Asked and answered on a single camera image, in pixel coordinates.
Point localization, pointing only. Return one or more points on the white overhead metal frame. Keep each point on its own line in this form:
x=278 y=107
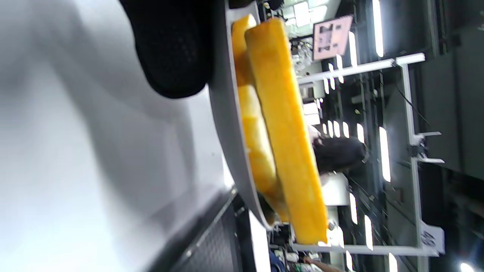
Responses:
x=406 y=98

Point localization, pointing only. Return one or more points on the grey metal plate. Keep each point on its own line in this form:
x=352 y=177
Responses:
x=227 y=113

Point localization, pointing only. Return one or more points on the another person's forearm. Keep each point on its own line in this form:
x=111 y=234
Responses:
x=321 y=265

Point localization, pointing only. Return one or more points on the toast slice yellow crust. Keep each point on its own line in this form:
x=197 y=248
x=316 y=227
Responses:
x=257 y=143
x=287 y=132

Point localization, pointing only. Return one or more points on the black food tray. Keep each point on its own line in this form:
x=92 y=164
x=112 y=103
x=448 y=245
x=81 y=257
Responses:
x=215 y=245

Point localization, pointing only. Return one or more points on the person's left hand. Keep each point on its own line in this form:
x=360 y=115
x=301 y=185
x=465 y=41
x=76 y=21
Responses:
x=174 y=45

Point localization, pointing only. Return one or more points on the pink hanging sign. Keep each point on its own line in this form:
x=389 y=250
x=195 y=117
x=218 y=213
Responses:
x=332 y=37

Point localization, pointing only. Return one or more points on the row of ceiling lights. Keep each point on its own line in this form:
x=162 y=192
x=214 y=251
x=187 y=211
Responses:
x=385 y=151

